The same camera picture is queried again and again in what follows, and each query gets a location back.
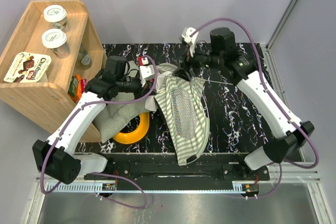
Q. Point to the red toothpaste box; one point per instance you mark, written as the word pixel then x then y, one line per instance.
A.
pixel 143 61

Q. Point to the wooden shelf unit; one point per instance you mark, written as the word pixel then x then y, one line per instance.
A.
pixel 47 103

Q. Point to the yellow pet bowl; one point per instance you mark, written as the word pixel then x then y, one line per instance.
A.
pixel 138 134

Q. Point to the white lidded cup rear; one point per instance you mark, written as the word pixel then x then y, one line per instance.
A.
pixel 57 16

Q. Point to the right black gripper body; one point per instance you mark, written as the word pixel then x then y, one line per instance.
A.
pixel 201 59

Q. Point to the glass jar on shelf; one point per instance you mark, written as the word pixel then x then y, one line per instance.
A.
pixel 84 59

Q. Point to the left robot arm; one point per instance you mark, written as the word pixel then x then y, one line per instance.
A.
pixel 55 156

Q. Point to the striped green pet tent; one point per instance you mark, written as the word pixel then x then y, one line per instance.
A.
pixel 180 102

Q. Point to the white lidded cup front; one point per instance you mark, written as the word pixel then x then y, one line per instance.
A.
pixel 56 41

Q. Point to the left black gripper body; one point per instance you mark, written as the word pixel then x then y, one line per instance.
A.
pixel 133 85

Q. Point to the green checked cushion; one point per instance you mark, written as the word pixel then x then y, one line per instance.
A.
pixel 114 117

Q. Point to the Chobani yogurt flip pack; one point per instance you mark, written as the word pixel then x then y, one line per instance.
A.
pixel 28 67

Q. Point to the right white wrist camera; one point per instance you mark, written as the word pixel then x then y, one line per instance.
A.
pixel 189 36

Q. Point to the pink small packet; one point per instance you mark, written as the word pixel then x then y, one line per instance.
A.
pixel 83 83

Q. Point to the orange green sponge pack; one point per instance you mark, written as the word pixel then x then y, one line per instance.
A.
pixel 74 90

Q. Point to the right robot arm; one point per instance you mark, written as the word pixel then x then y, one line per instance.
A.
pixel 241 70

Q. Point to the aluminium rail frame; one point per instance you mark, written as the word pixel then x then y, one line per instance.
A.
pixel 237 128

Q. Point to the white lidded cup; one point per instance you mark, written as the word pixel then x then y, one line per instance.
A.
pixel 56 41
pixel 57 16

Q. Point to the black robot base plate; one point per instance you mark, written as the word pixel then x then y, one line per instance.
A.
pixel 211 172

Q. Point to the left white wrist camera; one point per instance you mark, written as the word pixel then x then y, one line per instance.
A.
pixel 147 73

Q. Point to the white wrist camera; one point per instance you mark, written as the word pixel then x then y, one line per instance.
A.
pixel 147 73
pixel 189 36

